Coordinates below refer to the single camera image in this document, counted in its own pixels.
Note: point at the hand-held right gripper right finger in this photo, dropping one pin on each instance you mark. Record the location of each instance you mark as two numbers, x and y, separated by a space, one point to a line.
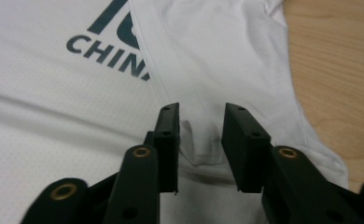
244 152

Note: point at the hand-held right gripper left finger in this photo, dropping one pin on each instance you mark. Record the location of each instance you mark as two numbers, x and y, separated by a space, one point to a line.
167 146

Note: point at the white t-shirt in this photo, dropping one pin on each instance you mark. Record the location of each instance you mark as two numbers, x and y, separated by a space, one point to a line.
62 124

